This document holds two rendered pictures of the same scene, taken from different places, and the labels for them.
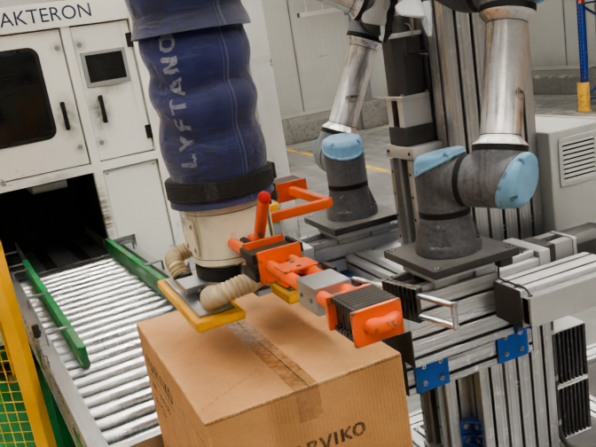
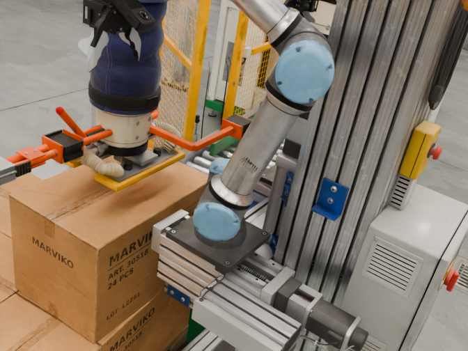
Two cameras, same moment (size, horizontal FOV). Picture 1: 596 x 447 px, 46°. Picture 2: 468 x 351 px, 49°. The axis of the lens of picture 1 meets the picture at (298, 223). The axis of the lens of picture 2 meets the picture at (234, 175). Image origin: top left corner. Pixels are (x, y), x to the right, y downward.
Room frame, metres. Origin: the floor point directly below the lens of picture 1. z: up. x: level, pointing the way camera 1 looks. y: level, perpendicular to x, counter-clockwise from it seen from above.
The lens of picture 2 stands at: (0.76, -1.27, 1.91)
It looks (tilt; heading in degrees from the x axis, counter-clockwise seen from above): 29 degrees down; 50
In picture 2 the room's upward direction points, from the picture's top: 10 degrees clockwise
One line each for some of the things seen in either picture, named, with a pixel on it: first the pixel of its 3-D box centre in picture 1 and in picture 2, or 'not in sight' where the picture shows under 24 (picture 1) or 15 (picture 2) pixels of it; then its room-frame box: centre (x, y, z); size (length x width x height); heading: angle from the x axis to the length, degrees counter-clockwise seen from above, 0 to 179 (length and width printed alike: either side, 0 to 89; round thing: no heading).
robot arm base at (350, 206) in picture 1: (349, 198); not in sight; (2.01, -0.16, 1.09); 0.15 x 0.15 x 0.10
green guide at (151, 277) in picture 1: (153, 270); not in sight; (3.27, 0.73, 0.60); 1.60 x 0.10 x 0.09; 26
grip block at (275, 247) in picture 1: (272, 258); (63, 145); (1.22, 0.06, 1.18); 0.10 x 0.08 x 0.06; 112
